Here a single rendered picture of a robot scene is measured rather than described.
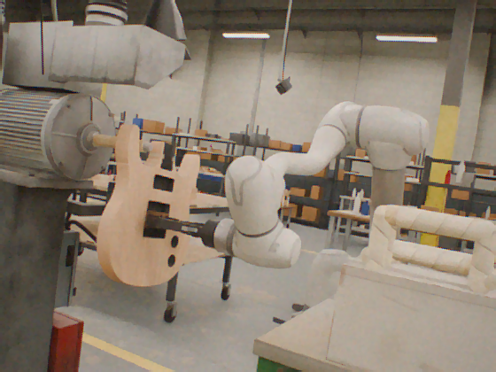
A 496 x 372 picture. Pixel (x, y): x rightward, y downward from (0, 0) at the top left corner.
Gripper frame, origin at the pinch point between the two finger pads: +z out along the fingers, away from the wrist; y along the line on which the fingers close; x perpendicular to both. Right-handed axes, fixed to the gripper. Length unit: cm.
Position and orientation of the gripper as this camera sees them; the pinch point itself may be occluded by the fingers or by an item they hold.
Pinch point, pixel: (158, 220)
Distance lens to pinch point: 134.9
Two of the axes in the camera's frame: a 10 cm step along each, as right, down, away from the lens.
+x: 2.0, -9.8, 0.6
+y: 4.5, 1.4, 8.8
